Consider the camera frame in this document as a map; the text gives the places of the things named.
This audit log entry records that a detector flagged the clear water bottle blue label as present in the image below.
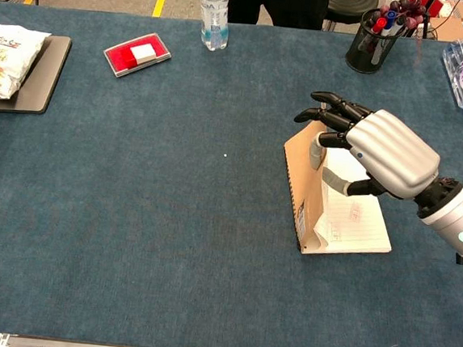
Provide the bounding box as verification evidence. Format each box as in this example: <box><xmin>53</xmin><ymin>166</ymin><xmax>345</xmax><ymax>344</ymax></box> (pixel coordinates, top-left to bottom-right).
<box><xmin>195</xmin><ymin>0</ymin><xmax>232</xmax><ymax>53</ymax></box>

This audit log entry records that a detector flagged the kraft spiral notebook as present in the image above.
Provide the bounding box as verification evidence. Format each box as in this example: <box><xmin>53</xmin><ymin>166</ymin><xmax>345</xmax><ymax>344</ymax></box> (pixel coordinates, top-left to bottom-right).
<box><xmin>274</xmin><ymin>116</ymin><xmax>403</xmax><ymax>263</ymax></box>

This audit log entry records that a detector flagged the dark grey tray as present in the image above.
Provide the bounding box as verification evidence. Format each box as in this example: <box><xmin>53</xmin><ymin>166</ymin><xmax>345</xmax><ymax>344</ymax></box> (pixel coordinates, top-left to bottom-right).
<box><xmin>0</xmin><ymin>30</ymin><xmax>73</xmax><ymax>119</ymax></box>

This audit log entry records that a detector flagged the blue cap marker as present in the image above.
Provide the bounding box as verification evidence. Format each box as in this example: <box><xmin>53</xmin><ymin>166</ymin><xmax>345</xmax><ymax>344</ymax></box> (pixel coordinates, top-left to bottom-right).
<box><xmin>380</xmin><ymin>9</ymin><xmax>400</xmax><ymax>38</ymax></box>

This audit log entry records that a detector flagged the blue felt table mat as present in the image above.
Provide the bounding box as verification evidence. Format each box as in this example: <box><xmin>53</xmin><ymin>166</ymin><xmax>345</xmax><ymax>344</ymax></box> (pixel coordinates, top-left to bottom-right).
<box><xmin>0</xmin><ymin>1</ymin><xmax>463</xmax><ymax>347</ymax></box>

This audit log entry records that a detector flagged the red white stamp block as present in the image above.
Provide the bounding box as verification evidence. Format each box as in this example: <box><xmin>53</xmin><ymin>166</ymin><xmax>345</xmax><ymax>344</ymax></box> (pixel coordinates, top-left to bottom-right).
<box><xmin>118</xmin><ymin>42</ymin><xmax>158</xmax><ymax>72</ymax></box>

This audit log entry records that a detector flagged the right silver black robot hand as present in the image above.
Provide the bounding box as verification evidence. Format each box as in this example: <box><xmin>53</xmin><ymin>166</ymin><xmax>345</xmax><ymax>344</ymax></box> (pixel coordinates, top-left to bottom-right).
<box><xmin>287</xmin><ymin>88</ymin><xmax>447</xmax><ymax>205</ymax></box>

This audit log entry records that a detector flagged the person in black clothes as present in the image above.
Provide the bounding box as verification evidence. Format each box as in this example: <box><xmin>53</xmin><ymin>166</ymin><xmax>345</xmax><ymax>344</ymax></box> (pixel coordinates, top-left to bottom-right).
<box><xmin>219</xmin><ymin>0</ymin><xmax>331</xmax><ymax>32</ymax></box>

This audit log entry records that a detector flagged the dark cap marker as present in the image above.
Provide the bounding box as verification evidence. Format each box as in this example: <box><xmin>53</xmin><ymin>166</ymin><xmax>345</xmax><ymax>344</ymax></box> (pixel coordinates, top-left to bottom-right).
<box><xmin>392</xmin><ymin>13</ymin><xmax>408</xmax><ymax>36</ymax></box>

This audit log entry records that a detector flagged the white snack bag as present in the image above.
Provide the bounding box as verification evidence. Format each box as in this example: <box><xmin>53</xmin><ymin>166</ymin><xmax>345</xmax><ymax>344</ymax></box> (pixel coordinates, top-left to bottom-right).
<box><xmin>0</xmin><ymin>23</ymin><xmax>53</xmax><ymax>104</ymax></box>

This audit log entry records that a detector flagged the red ink pad case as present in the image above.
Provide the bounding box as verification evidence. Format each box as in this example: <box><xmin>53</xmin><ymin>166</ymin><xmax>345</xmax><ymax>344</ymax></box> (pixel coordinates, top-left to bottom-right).
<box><xmin>100</xmin><ymin>28</ymin><xmax>175</xmax><ymax>83</ymax></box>

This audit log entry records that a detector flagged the black mesh pen holder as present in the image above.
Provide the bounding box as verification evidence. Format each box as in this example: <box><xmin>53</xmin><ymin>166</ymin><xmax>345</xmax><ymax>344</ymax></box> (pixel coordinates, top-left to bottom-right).
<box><xmin>343</xmin><ymin>6</ymin><xmax>409</xmax><ymax>78</ymax></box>

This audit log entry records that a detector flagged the red cap marker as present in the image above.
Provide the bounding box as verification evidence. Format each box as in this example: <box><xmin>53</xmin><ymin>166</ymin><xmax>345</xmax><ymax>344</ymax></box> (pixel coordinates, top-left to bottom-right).
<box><xmin>371</xmin><ymin>15</ymin><xmax>389</xmax><ymax>36</ymax></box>

